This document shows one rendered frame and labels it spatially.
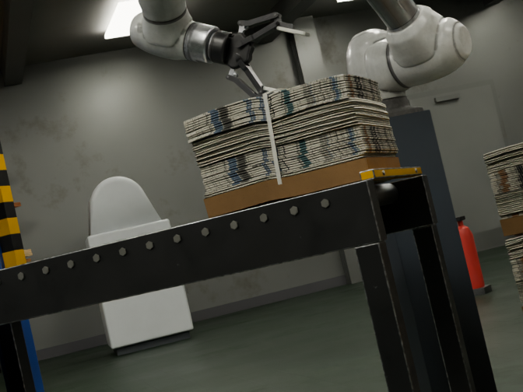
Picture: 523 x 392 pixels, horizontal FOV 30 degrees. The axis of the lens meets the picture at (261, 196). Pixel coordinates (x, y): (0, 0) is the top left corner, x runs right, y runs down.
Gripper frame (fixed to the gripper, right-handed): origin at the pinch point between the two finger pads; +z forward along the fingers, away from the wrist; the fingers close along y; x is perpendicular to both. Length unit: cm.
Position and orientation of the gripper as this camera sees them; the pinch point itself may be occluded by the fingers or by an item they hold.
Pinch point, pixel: (296, 63)
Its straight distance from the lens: 219.1
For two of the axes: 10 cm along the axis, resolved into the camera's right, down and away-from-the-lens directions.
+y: -2.2, 9.7, 1.2
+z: 9.0, 2.5, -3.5
